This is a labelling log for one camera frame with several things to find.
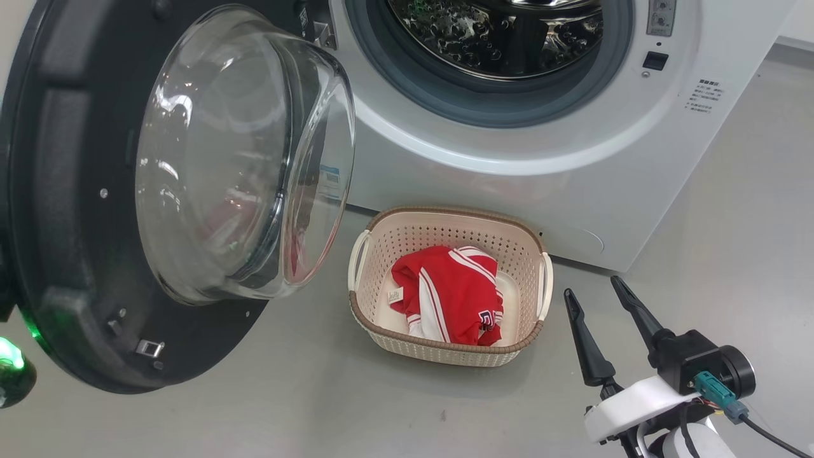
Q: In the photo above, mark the grey rubber door gasket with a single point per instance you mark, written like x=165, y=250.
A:
x=489, y=105

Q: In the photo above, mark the grey warning sticker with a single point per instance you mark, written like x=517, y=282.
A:
x=661, y=16

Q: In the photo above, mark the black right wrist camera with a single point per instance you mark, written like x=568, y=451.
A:
x=690, y=356

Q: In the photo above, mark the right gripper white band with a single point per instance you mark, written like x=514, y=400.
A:
x=636, y=407

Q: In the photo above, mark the steel washing drum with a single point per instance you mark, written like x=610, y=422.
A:
x=496, y=38

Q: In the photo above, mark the white front-load washing machine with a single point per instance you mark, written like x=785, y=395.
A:
x=509, y=184

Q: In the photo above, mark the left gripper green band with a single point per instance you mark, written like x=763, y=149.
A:
x=13, y=381

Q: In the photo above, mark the red white knit garment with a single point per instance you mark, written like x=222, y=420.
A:
x=445, y=292

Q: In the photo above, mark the cream perforated laundry basket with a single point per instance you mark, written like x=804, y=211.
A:
x=413, y=238

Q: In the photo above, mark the blue energy label sticker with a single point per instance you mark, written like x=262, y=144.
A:
x=329, y=181

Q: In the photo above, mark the black washing machine door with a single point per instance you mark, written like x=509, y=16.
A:
x=70, y=191

